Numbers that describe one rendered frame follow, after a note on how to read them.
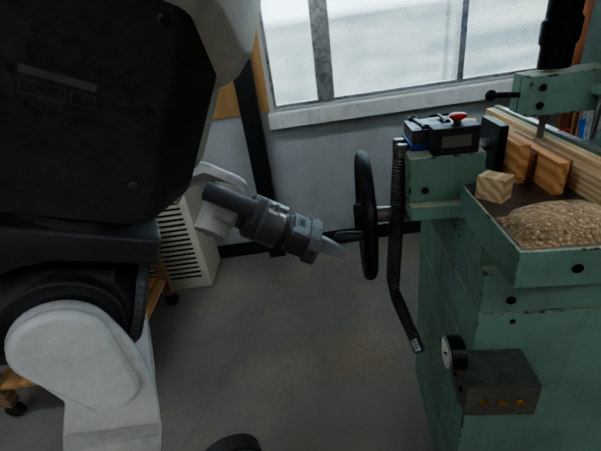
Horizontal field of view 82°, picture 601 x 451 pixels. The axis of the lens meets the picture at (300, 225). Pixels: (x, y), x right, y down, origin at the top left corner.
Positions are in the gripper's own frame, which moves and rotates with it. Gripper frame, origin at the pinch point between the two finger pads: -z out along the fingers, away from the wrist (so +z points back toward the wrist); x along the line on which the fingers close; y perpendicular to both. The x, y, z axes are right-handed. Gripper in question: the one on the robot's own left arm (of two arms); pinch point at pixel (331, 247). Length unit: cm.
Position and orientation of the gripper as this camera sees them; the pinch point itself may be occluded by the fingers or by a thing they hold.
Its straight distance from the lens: 70.0
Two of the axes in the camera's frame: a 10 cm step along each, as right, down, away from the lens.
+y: 3.9, -8.1, -4.5
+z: -9.2, -3.7, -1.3
